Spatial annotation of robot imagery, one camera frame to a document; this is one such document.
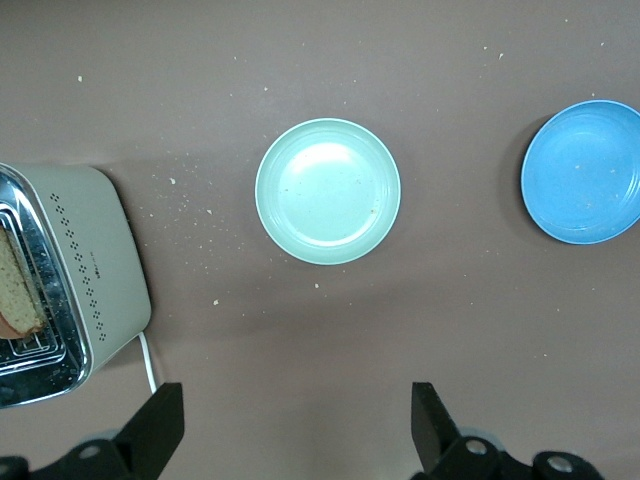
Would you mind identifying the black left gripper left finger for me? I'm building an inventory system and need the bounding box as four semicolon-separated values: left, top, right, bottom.
29;382;186;480

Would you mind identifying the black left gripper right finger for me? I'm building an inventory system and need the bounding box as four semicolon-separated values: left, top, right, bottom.
410;382;606;480

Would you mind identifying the brown bread slice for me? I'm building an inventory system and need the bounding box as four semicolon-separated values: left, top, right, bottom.
0;227;47;341

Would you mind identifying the mint green plate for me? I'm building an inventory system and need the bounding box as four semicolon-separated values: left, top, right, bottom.
254;117;403;267

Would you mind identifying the blue plate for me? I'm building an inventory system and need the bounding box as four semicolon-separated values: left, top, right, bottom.
520;99;640;247

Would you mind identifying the beige chrome toaster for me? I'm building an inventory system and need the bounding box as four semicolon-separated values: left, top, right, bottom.
0;162;153;410

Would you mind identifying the white toaster power cable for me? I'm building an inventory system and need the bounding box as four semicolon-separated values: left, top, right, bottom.
137;330;162;397

